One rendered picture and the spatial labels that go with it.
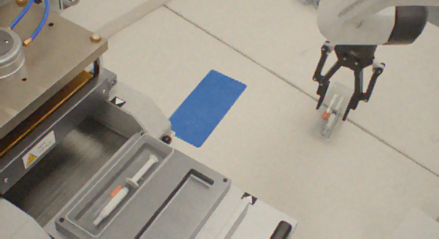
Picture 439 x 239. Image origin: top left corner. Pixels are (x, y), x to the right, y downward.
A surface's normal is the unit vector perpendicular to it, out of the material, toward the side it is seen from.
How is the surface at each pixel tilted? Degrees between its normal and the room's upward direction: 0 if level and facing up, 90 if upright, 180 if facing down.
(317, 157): 0
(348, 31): 98
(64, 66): 0
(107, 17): 0
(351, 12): 95
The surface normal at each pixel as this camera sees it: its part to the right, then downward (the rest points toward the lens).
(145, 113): 0.63, -0.21
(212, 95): 0.11, -0.65
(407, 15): 0.14, -0.02
